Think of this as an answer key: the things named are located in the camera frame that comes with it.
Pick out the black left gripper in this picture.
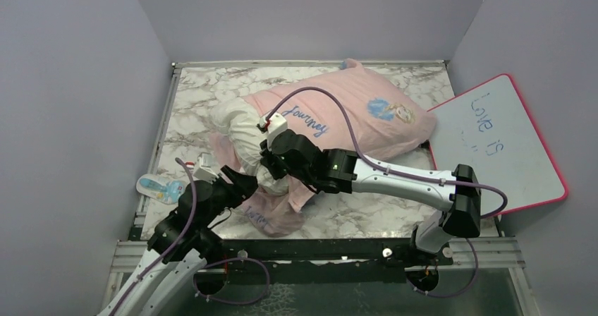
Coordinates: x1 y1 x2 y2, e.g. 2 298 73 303
197 165 264 231

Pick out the Elsa print pink-lined pillowcase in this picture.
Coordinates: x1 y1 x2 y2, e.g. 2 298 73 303
210 59 437 237

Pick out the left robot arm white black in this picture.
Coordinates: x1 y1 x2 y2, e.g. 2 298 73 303
100 166 258 315

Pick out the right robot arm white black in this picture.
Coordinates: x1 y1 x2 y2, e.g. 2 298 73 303
260 129 481 265

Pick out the pink framed whiteboard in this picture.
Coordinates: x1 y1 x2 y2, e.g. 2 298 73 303
429 73 569 214

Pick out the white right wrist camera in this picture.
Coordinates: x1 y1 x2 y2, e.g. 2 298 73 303
257 111 288 149

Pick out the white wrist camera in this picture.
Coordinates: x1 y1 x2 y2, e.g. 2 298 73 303
193 152 219 183
257 111 288 149

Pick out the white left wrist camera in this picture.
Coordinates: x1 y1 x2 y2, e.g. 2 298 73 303
193 152 219 183

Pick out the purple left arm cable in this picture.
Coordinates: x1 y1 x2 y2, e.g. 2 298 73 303
108 157 271 316

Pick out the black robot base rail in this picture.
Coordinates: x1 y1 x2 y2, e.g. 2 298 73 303
193 238 453 294

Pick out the aluminium table frame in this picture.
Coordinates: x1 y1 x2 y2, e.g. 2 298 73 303
98 59 526 316

